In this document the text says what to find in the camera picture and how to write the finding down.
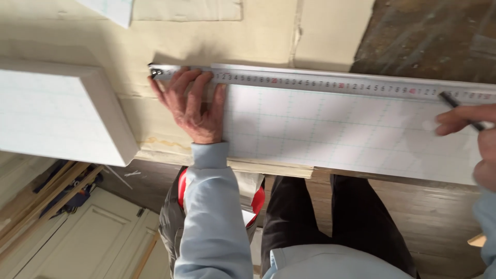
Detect white gridded board corner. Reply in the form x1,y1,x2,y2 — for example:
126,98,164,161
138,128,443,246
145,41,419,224
75,0,135,29

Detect thick white foam block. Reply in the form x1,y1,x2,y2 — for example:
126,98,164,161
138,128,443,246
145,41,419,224
0,58,140,167

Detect beige cardboard piece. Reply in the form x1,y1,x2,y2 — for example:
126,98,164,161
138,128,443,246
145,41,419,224
291,0,376,73

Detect person's left hand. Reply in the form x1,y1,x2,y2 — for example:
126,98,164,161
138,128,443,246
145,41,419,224
148,67,228,145

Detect bundle of wooden slats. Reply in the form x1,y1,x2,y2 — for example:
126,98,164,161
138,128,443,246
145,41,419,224
0,160,105,250

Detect dark pencil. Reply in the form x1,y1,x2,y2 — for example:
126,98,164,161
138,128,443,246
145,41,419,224
439,91,486,132

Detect long metal ruler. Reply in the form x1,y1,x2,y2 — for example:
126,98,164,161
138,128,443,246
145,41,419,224
148,63,496,104

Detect grey bag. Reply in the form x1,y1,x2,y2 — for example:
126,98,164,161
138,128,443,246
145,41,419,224
158,167,187,279

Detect cream panelled door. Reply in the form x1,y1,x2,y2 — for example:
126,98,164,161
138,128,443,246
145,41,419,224
0,187,171,279

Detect small wooden offcut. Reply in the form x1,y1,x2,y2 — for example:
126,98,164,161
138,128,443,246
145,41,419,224
467,232,487,248

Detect person's black trousers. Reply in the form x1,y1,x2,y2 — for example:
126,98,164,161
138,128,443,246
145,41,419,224
260,174,420,279

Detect white gridded foam board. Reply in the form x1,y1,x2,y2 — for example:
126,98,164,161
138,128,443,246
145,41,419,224
222,83,487,187

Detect large beige cardboard sheet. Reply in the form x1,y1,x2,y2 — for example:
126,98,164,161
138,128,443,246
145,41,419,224
0,0,315,180

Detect person's right hand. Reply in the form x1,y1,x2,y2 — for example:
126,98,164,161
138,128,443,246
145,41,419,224
434,103,496,193

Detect thin white stick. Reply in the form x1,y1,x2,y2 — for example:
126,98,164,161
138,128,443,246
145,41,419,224
104,165,133,191

